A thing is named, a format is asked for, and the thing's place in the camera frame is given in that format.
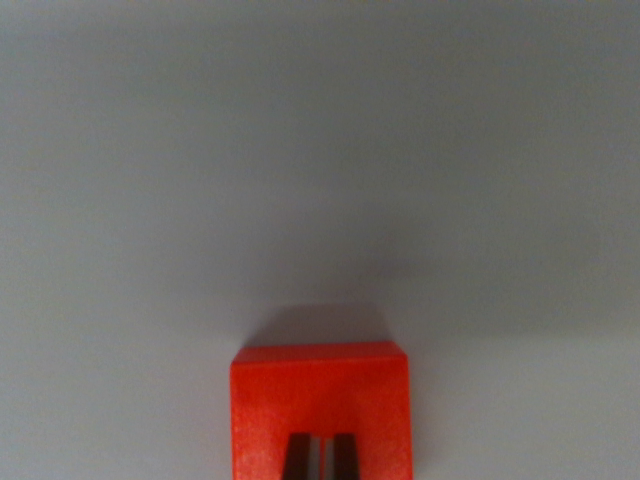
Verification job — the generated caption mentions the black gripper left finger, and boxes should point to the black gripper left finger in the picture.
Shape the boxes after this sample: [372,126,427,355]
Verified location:
[281,432,322,480]

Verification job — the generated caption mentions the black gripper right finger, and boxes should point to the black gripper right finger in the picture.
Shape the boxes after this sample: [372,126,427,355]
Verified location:
[324,432,363,480]

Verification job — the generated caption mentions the red square block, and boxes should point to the red square block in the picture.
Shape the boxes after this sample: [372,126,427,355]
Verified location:
[229,340,414,480]

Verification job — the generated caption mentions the white plastic tray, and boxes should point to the white plastic tray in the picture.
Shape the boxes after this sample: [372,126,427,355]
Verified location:
[0,0,640,480]

